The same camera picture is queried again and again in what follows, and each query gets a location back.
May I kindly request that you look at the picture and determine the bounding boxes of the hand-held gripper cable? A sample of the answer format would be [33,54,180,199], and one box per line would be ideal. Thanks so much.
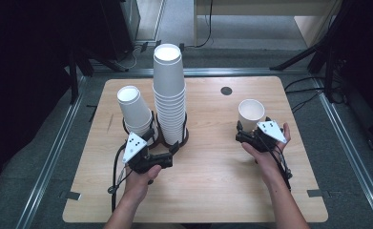
[262,139,294,193]
[107,142,135,214]

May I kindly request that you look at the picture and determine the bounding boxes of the white paper cup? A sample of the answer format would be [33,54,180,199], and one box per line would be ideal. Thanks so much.
[238,98,266,134]

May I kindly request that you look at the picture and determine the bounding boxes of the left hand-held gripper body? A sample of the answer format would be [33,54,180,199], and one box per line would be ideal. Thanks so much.
[121,132,175,175]

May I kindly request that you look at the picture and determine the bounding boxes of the black stand legs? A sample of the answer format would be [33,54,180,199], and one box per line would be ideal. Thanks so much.
[67,47,129,105]

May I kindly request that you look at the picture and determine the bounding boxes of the left hand-held gripper cable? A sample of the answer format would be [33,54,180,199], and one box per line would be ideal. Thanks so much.
[107,142,135,214]

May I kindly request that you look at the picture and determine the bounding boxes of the black double cup holder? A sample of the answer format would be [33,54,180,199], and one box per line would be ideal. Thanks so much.
[122,109,190,151]

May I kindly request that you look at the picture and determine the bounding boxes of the dark curtain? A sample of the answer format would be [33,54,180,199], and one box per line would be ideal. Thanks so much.
[0,0,104,218]
[340,0,373,152]

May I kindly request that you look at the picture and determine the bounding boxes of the white floor cable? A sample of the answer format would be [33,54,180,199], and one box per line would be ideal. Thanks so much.
[118,46,143,71]

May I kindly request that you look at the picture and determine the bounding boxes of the black tripod stand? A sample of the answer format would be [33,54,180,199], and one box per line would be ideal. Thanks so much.
[269,0,355,104]

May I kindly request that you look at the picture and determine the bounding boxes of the person's left hand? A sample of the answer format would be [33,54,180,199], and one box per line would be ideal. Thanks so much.
[122,164,163,204]

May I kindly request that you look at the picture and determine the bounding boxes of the black floor cable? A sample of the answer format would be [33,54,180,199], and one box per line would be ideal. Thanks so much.
[290,91,323,115]
[283,75,328,94]

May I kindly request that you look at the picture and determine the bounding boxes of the right hand-held gripper cable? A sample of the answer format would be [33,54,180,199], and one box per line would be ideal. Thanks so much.
[262,139,294,193]

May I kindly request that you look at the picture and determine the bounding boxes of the person's right hand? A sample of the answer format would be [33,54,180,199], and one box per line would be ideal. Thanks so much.
[240,122,293,184]

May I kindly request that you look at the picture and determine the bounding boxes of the dark cabinet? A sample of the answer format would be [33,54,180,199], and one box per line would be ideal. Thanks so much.
[98,0,141,62]

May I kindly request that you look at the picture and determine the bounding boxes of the black hanging cable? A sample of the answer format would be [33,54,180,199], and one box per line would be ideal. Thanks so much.
[194,0,215,49]

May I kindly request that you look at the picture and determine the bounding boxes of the tall stack of paper cups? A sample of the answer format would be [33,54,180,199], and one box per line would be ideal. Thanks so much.
[152,43,188,147]

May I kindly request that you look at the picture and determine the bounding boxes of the metal floor rail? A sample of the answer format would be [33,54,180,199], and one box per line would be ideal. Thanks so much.
[88,67,309,77]
[312,76,373,229]
[15,75,88,229]

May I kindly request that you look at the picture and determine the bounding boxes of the short stack of paper cups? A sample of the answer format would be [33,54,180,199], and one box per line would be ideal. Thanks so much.
[116,85,159,144]

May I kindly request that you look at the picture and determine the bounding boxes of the grey tape strip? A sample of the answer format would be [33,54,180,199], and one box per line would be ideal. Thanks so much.
[59,190,82,201]
[306,189,331,198]

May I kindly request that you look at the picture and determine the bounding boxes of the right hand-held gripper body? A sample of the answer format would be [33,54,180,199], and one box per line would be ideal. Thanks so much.
[235,119,289,154]

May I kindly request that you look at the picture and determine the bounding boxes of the light wooden desk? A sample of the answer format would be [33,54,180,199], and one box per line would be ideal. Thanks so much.
[193,0,342,49]

